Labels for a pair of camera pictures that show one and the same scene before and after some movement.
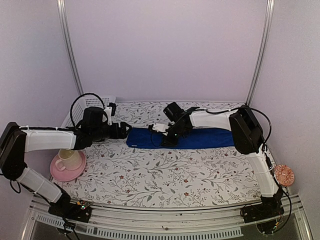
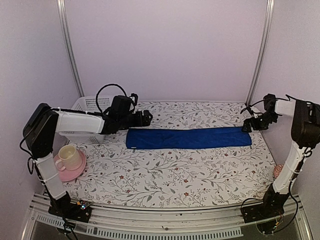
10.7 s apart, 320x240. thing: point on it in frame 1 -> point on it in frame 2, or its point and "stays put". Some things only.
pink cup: [70, 159] stays put
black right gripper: [171, 142] -> [247, 121]
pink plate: [66, 175] stays put
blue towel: [145, 138] stays put
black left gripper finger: [123, 127] -> [146, 118]
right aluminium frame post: [257, 68] stays put
